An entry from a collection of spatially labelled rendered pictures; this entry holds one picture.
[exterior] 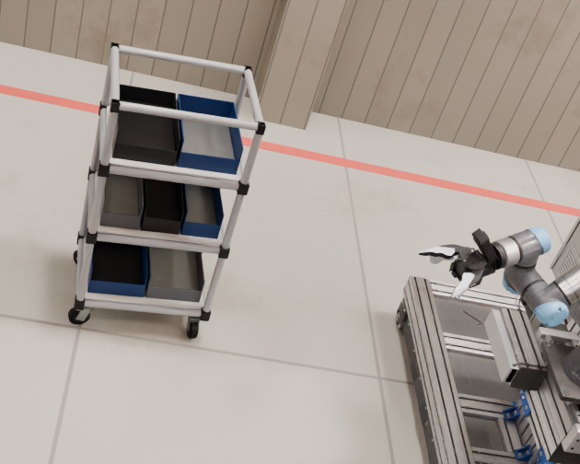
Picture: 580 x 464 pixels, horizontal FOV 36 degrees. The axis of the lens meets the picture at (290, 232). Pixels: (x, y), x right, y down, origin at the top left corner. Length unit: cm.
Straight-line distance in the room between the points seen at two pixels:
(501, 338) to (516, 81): 266
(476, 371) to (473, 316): 33
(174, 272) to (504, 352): 132
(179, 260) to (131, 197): 41
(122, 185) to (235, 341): 77
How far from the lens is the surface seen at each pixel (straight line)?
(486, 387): 353
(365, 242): 431
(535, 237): 239
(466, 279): 225
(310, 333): 370
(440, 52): 514
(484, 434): 336
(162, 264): 350
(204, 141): 315
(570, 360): 276
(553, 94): 544
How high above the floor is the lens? 245
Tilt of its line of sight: 36 degrees down
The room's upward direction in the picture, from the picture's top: 19 degrees clockwise
